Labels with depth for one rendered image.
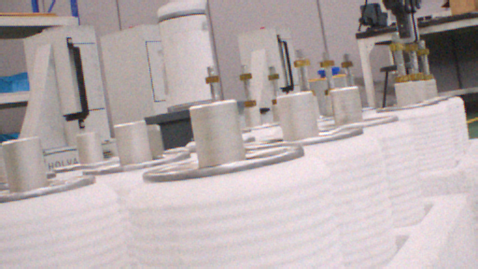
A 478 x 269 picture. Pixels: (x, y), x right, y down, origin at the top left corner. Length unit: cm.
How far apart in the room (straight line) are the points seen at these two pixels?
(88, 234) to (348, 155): 15
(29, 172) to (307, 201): 16
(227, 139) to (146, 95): 336
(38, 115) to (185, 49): 195
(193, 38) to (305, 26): 551
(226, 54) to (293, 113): 688
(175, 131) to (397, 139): 86
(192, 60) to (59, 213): 102
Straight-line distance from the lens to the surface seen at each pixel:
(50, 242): 36
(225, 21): 732
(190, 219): 30
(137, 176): 46
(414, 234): 48
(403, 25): 97
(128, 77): 377
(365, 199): 42
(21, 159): 40
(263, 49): 480
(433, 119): 83
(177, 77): 137
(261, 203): 30
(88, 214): 37
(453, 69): 632
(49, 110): 330
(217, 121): 33
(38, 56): 342
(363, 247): 42
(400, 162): 54
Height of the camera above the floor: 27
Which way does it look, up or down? 3 degrees down
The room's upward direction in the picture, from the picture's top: 9 degrees counter-clockwise
